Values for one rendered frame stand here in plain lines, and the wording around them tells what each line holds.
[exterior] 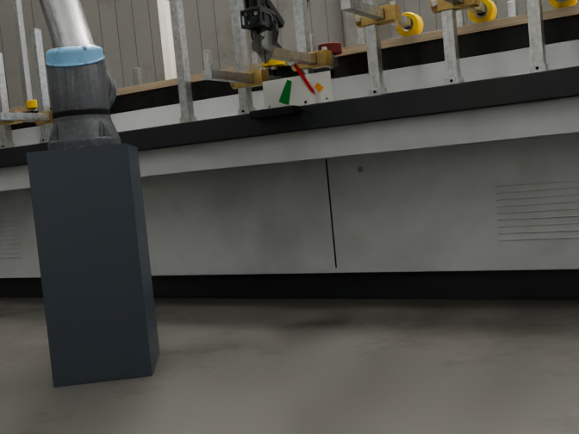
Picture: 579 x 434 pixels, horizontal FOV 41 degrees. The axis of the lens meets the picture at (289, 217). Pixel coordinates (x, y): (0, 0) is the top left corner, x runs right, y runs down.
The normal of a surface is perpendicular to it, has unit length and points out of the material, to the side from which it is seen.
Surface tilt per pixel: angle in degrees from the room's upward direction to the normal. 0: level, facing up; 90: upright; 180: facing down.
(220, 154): 90
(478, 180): 90
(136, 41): 90
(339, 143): 90
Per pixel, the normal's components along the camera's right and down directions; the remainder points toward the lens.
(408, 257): -0.50, 0.11
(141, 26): 0.09, 0.05
